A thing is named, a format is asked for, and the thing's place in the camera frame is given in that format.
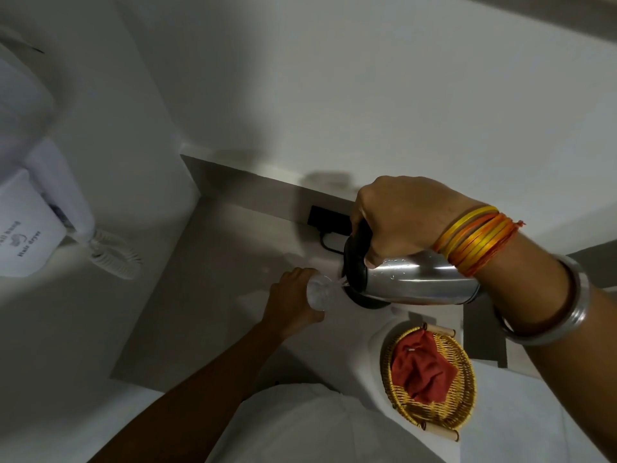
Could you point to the person's left hand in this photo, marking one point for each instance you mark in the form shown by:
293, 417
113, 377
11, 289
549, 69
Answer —
285, 308

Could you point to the person's right hand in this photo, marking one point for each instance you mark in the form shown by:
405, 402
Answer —
409, 212

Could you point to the person's right thumb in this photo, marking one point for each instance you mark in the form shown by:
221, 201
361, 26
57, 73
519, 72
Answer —
375, 253

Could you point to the person's left fingers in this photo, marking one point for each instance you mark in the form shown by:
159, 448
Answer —
301, 275

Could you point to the clear drinking glass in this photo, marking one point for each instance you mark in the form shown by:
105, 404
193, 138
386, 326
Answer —
322, 292

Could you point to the stainless steel electric kettle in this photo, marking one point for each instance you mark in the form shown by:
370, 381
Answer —
419, 279

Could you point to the person's left forearm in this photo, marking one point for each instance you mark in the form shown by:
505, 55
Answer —
202, 400

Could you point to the person's right forearm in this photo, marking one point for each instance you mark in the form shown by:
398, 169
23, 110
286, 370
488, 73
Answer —
554, 342

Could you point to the black kettle base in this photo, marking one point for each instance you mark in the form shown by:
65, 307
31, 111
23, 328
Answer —
369, 301

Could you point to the black power plug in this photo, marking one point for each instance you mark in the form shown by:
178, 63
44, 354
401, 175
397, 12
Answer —
328, 220

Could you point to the stack of orange yellow bangles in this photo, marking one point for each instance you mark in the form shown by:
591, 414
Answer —
477, 238

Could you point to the red cloth napkin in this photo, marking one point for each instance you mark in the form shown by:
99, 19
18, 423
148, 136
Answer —
424, 368

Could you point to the person's white garment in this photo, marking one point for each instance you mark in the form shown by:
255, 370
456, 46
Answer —
308, 424

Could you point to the woven yellow wicker basket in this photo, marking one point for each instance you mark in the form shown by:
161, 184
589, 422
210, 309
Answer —
458, 400

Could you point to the silver metal bangle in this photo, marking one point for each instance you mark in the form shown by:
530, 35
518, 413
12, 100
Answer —
571, 308

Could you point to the white wall hair dryer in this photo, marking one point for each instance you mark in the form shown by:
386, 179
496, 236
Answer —
33, 187

